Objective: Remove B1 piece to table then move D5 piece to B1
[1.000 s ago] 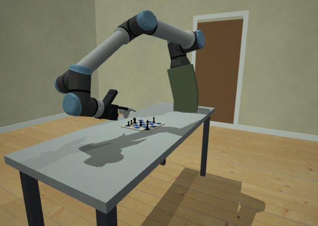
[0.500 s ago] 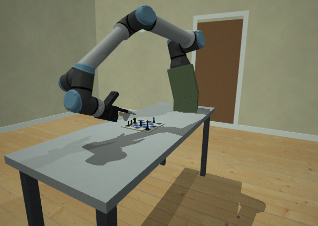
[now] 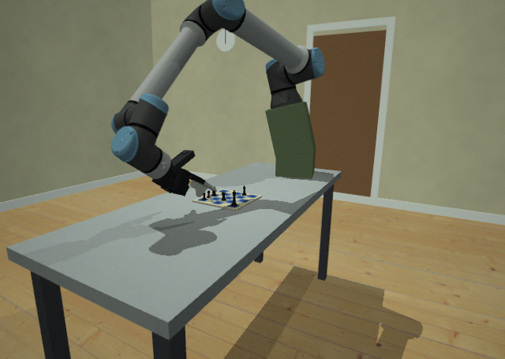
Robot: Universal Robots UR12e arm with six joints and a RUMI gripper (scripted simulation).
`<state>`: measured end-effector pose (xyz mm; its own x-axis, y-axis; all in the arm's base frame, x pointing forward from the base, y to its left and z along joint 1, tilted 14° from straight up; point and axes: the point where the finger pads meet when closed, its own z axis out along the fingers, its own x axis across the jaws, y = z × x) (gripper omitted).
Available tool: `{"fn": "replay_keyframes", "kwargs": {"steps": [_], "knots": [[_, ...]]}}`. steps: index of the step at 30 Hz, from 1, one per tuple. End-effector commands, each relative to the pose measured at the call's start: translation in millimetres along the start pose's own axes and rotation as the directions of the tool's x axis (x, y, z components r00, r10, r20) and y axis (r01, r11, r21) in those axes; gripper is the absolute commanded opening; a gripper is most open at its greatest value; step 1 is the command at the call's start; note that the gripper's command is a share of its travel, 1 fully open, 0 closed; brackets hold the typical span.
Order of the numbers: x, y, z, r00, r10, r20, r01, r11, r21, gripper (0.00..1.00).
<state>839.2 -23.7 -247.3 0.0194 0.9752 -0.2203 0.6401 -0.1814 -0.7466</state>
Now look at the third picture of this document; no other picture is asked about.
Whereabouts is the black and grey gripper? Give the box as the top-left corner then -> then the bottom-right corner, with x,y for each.
152,161 -> 217,197

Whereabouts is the blue and cream chessboard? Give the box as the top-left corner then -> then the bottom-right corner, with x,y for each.
193,189 -> 262,211

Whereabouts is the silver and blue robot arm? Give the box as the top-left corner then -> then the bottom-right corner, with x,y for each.
111,0 -> 325,179

